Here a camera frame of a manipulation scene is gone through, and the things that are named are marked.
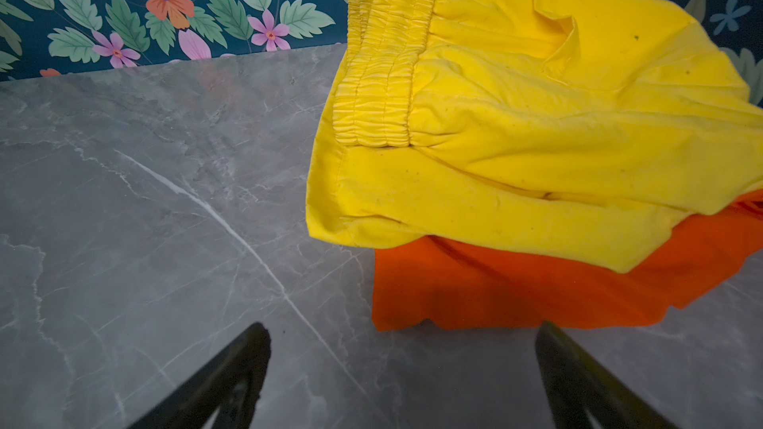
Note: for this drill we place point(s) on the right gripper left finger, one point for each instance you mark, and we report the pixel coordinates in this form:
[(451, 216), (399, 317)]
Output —
[(225, 391)]

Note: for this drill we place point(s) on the orange shorts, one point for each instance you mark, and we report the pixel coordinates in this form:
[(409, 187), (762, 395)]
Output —
[(461, 286)]

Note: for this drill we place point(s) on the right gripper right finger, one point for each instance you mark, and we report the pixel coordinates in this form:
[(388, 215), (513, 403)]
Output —
[(582, 393)]

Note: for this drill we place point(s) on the yellow shorts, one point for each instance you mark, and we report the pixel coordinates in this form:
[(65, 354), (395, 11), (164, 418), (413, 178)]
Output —
[(580, 129)]

